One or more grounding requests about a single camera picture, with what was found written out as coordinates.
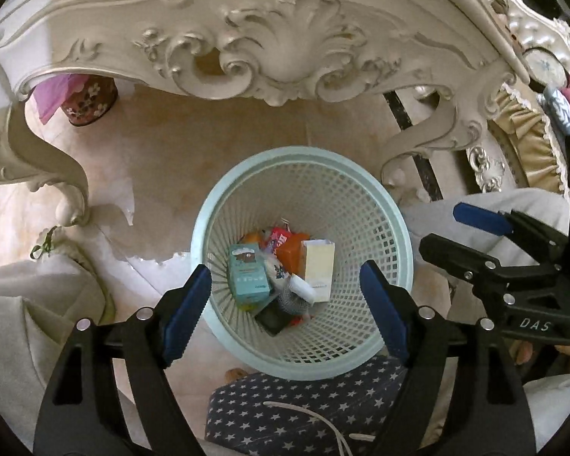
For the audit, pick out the cream tall box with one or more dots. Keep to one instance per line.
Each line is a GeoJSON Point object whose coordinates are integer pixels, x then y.
{"type": "Point", "coordinates": [319, 268]}

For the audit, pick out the orange box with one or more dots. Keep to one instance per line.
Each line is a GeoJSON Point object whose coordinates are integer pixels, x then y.
{"type": "Point", "coordinates": [294, 251]}

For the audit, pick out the blue white patterned cloth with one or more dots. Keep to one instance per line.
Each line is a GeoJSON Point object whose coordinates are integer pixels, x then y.
{"type": "Point", "coordinates": [558, 111]}

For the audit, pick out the star patterned navy cushion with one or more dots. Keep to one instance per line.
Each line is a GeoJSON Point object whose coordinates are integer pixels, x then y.
{"type": "Point", "coordinates": [285, 389]}

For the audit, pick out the ornate cream coffee table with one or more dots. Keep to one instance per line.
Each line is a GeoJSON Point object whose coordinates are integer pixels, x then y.
{"type": "Point", "coordinates": [285, 33]}

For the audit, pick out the light green plastic waste basket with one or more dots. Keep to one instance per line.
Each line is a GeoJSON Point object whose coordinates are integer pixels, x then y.
{"type": "Point", "coordinates": [342, 190]}

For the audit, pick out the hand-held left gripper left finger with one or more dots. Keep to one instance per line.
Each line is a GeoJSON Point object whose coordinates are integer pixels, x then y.
{"type": "Point", "coordinates": [187, 313]}

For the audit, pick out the orange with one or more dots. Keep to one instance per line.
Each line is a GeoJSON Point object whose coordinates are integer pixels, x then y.
{"type": "Point", "coordinates": [254, 238]}

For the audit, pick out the teal box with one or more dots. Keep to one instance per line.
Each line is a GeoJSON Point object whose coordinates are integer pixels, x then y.
{"type": "Point", "coordinates": [247, 270]}

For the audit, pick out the person's left leg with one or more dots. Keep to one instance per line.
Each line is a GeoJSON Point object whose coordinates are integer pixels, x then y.
{"type": "Point", "coordinates": [9, 342]}

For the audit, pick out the person's right hand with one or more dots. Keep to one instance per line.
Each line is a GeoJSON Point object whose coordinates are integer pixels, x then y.
{"type": "Point", "coordinates": [525, 352]}

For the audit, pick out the round brown cushion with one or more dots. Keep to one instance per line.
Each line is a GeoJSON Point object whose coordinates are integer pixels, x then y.
{"type": "Point", "coordinates": [546, 67]}

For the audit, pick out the red wrapper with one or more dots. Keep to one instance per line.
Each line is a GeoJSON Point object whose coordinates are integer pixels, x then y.
{"type": "Point", "coordinates": [279, 240]}

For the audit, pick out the green ribbon bow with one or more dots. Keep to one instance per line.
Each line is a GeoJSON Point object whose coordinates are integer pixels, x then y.
{"type": "Point", "coordinates": [43, 244]}

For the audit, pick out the person's leg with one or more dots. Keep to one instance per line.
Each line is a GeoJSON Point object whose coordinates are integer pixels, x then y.
{"type": "Point", "coordinates": [437, 218]}
{"type": "Point", "coordinates": [9, 342]}

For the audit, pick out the black box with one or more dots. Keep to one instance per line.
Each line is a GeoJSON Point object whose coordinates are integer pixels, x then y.
{"type": "Point", "coordinates": [271, 317]}

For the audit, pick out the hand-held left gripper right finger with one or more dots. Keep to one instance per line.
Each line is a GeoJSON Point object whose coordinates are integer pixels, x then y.
{"type": "Point", "coordinates": [384, 308]}

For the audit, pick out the beige fringed sofa cover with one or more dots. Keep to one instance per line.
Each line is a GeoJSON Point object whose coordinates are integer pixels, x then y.
{"type": "Point", "coordinates": [527, 137]}

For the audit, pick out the ornate cream sofa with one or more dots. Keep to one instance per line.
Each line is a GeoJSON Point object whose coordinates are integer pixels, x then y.
{"type": "Point", "coordinates": [532, 23]}

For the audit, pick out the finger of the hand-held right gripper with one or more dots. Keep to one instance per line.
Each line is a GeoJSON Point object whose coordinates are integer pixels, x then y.
{"type": "Point", "coordinates": [456, 256]}
{"type": "Point", "coordinates": [479, 218]}

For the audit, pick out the red floral bin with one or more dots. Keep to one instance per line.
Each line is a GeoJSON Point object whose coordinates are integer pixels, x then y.
{"type": "Point", "coordinates": [92, 102]}

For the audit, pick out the person's right leg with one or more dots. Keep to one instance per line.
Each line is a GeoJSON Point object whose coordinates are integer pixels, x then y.
{"type": "Point", "coordinates": [437, 218]}

